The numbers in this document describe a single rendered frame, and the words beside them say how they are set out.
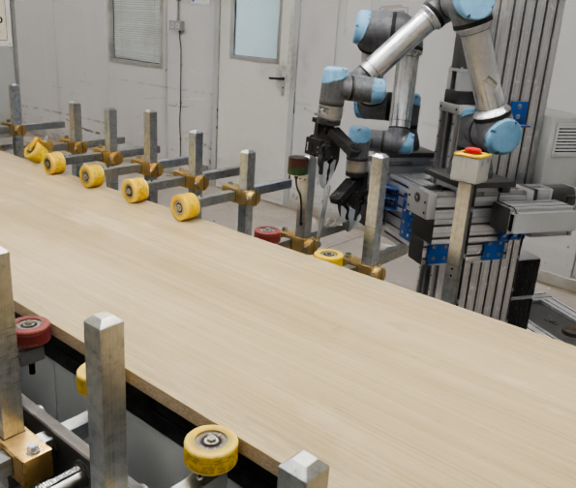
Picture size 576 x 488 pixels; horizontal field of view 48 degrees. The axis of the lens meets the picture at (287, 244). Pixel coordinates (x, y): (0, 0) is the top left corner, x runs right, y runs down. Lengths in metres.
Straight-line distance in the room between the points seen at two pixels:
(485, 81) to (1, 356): 1.55
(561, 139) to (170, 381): 1.89
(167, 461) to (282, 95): 4.48
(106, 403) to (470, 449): 0.54
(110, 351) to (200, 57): 5.41
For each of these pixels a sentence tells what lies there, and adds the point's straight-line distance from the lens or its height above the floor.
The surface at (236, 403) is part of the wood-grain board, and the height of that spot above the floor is 0.90.
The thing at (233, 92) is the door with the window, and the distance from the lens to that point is 5.84.
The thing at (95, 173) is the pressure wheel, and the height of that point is 0.96.
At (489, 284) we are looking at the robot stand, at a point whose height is 0.56.
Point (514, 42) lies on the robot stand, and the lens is 2.49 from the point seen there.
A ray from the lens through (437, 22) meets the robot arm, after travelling 2.14.
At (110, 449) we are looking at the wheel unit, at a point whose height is 0.96.
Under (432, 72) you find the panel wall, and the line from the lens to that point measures 4.65.
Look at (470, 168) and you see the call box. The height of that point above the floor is 1.19.
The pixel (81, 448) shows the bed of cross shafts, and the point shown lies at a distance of 1.11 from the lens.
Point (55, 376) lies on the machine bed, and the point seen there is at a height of 0.77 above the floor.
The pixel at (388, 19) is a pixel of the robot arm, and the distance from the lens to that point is 2.34.
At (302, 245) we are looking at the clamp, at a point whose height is 0.85.
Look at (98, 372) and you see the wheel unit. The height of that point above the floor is 1.08.
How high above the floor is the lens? 1.49
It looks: 19 degrees down
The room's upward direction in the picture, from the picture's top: 4 degrees clockwise
